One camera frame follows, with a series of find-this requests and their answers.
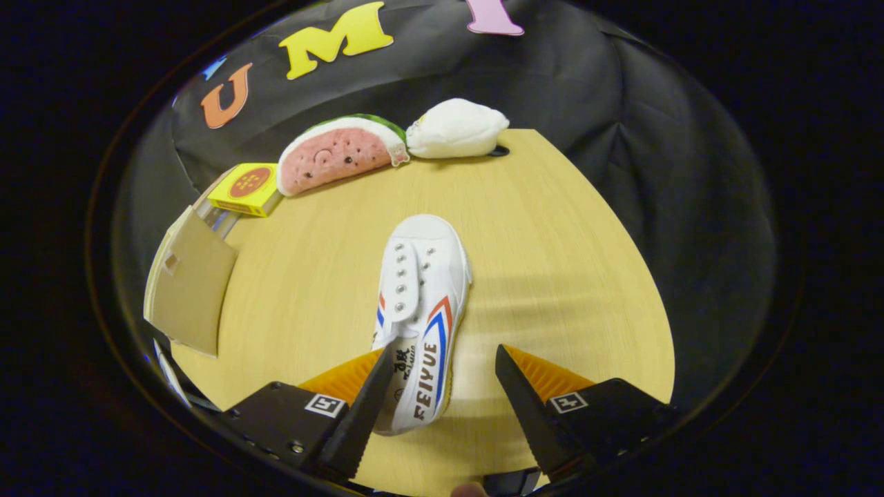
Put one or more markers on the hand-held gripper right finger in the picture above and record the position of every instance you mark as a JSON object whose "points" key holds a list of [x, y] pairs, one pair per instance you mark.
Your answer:
{"points": [[528, 407]]}

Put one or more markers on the watermelon slice plush toy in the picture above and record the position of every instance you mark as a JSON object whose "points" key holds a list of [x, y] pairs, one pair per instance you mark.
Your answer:
{"points": [[338, 155]]}

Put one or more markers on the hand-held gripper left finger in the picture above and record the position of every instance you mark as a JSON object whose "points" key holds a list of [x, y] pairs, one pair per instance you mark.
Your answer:
{"points": [[362, 414]]}

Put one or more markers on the white plush toy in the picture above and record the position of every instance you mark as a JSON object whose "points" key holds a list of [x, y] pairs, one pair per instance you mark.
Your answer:
{"points": [[456, 129]]}

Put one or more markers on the white canvas shoe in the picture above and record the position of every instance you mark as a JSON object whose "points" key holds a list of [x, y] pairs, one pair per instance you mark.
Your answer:
{"points": [[428, 276]]}

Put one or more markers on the blue printed object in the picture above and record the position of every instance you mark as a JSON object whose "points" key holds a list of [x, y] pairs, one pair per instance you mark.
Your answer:
{"points": [[169, 373]]}

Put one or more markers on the yellow book with red circle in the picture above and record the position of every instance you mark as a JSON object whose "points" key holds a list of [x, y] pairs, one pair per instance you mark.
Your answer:
{"points": [[247, 185]]}

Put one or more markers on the beige cardboard storage box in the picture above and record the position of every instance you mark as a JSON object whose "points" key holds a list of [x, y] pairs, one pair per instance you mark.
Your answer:
{"points": [[193, 283]]}

